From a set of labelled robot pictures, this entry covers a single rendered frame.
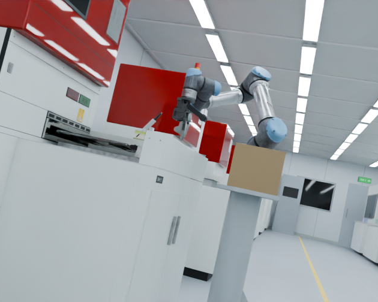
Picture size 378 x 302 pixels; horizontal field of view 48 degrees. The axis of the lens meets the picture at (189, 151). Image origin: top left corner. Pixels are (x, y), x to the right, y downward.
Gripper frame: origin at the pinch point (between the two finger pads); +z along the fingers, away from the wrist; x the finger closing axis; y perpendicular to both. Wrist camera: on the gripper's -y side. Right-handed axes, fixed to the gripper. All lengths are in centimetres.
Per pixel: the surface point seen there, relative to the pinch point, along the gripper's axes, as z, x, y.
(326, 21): -175, -236, -56
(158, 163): 16.6, 39.8, -3.2
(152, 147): 10.7, 39.8, 0.6
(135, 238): 47, 46, -3
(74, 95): -10, 11, 58
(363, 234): 40, -1023, -256
